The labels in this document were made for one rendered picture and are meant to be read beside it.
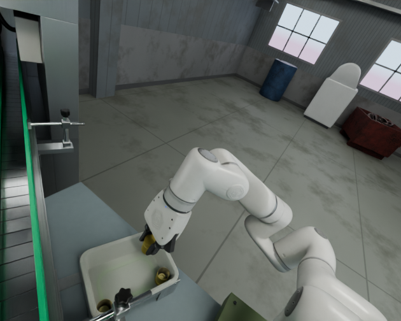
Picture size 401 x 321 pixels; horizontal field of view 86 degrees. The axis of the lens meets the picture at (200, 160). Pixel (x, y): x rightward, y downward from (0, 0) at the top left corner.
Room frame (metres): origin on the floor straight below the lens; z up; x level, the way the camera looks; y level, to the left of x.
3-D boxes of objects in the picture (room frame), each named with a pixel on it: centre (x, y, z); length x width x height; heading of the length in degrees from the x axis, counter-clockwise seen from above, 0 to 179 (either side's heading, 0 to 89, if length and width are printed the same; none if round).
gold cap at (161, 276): (0.32, -0.02, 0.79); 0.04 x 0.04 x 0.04
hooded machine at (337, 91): (5.98, -2.48, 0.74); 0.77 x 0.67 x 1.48; 70
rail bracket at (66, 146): (0.59, 0.51, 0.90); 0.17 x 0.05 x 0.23; 136
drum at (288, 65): (6.50, -1.14, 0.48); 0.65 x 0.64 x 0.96; 70
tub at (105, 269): (0.29, 0.06, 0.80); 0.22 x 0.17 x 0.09; 136
